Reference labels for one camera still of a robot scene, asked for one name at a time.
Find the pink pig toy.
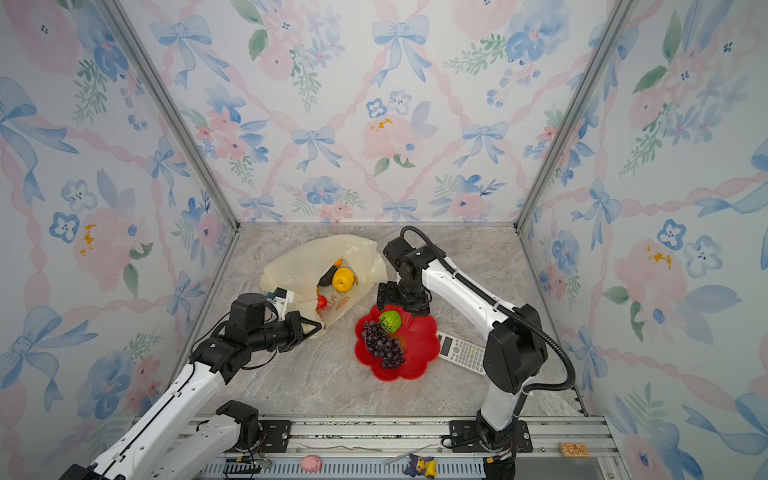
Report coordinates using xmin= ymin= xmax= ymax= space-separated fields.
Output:
xmin=299 ymin=455 xmax=323 ymax=473

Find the yellow lemon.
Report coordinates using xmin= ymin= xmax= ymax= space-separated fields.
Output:
xmin=331 ymin=267 xmax=356 ymax=293

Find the red apple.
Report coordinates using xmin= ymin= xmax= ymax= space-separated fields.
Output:
xmin=316 ymin=295 xmax=328 ymax=311

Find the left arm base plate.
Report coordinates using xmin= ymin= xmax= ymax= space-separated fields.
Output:
xmin=236 ymin=419 xmax=292 ymax=453

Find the red flower-shaped bowl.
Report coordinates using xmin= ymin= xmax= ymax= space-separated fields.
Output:
xmin=354 ymin=306 xmax=440 ymax=382

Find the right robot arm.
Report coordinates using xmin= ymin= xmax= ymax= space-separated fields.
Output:
xmin=377 ymin=237 xmax=548 ymax=450

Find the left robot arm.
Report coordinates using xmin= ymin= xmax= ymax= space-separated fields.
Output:
xmin=62 ymin=288 xmax=323 ymax=479

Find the purple yellow toy figure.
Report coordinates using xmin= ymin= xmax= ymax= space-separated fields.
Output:
xmin=404 ymin=454 xmax=437 ymax=479

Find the white calculator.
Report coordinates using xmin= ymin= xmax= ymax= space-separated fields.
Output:
xmin=437 ymin=331 xmax=486 ymax=376

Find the small wooden tag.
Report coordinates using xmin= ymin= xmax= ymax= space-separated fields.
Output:
xmin=560 ymin=443 xmax=590 ymax=458

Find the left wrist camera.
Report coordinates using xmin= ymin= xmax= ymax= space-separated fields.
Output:
xmin=267 ymin=288 xmax=295 ymax=319

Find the aluminium rail frame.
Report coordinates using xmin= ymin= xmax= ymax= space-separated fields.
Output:
xmin=178 ymin=416 xmax=630 ymax=479

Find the yellow plastic bag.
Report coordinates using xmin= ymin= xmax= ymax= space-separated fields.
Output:
xmin=260 ymin=235 xmax=387 ymax=327

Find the purple grape bunch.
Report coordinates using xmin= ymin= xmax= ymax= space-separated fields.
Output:
xmin=362 ymin=321 xmax=405 ymax=369

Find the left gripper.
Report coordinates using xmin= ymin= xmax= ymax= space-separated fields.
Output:
xmin=249 ymin=311 xmax=323 ymax=354

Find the dark avocado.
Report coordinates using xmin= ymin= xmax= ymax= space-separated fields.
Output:
xmin=318 ymin=265 xmax=339 ymax=288

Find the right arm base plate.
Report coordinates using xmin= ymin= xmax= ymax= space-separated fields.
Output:
xmin=441 ymin=419 xmax=533 ymax=454

